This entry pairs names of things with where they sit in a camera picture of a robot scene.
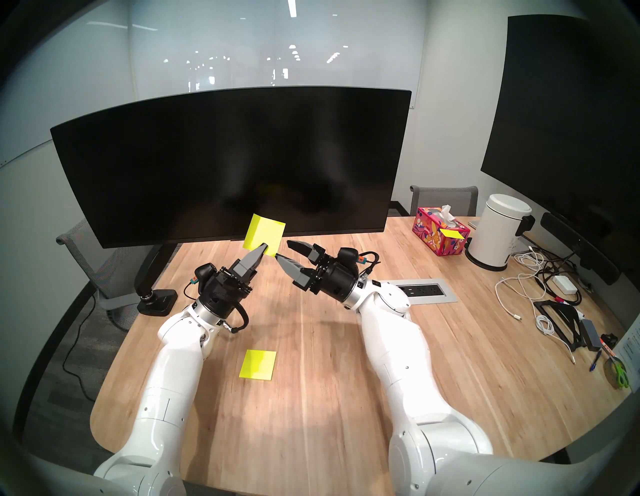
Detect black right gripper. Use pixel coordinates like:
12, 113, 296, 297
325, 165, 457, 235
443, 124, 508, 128
274, 240, 362, 304

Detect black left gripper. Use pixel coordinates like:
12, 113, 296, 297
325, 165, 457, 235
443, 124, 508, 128
199, 242, 270, 319

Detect single yellow sticky note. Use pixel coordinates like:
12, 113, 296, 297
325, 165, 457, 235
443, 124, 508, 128
243, 213, 287, 257

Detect yellow sticky note pad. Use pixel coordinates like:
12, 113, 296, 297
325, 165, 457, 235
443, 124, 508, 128
239, 349, 277, 381

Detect curved black computer monitor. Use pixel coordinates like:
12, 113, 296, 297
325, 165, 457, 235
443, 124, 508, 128
50, 86, 412, 249

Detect red floral tissue box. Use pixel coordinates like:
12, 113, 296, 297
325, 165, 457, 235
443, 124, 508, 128
411, 205, 471, 257

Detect grey table power socket panel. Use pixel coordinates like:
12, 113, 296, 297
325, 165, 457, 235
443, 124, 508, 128
390, 278, 459, 306

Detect grey mesh office chair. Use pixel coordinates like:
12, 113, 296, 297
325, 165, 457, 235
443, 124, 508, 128
409, 185, 479, 217
56, 218, 166, 328

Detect white cylindrical pedal bin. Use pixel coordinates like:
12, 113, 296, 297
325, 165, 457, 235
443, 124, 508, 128
465, 193, 536, 272

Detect black triangular folding stand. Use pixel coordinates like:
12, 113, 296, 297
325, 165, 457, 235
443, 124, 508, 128
533, 299, 588, 353

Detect black video sound bar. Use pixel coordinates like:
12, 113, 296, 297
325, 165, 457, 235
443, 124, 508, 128
540, 212, 622, 286

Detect grey adapter dongle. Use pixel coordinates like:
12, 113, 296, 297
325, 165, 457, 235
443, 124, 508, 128
580, 320, 603, 351

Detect white printed paper sign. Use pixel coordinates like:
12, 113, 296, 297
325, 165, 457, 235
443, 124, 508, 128
615, 327, 640, 393

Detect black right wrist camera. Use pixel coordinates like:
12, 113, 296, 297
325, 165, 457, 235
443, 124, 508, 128
338, 247, 365, 272

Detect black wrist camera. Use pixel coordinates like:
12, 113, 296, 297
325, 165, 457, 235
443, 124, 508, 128
190, 263, 218, 289
338, 247, 365, 272

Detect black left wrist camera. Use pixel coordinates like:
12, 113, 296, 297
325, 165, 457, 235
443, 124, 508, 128
190, 263, 218, 289

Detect white charging cable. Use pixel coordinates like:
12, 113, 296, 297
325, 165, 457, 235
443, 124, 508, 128
535, 300, 577, 364
514, 248, 548, 275
495, 274, 538, 321

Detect black floor cable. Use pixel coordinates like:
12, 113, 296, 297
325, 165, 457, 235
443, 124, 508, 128
61, 294, 99, 401

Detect frosted glass wall board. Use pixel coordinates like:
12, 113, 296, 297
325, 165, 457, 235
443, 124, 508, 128
129, 0, 426, 108

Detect black power cable bundle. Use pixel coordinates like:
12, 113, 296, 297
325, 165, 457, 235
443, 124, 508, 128
534, 244, 584, 307

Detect large black wall television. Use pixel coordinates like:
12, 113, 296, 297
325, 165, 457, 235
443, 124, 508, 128
480, 14, 640, 281

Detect green handled scissors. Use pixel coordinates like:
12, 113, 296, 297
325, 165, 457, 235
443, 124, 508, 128
603, 357, 630, 390

